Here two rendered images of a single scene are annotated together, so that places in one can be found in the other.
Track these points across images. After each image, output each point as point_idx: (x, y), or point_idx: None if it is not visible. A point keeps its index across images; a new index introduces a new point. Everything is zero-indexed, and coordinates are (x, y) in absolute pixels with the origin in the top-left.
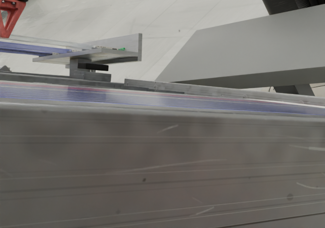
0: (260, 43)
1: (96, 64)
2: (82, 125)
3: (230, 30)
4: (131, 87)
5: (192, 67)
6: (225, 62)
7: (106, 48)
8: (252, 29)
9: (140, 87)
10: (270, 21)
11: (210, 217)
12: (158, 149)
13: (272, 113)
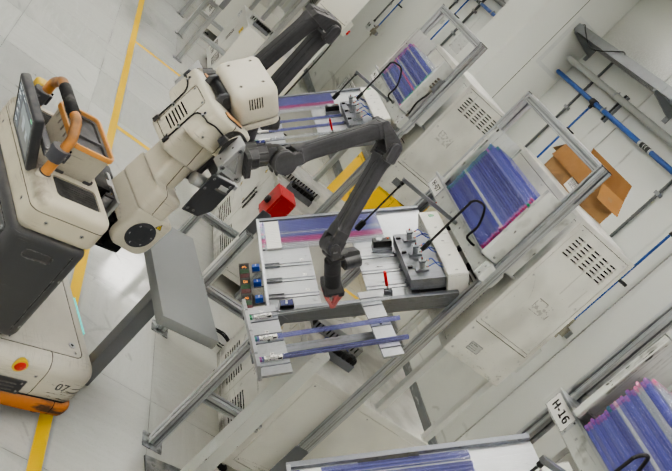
0: (182, 277)
1: (287, 299)
2: None
3: (167, 291)
4: (278, 294)
5: (202, 314)
6: (197, 295)
7: (270, 305)
8: (168, 279)
9: (272, 294)
10: (161, 269)
11: None
12: None
13: (329, 213)
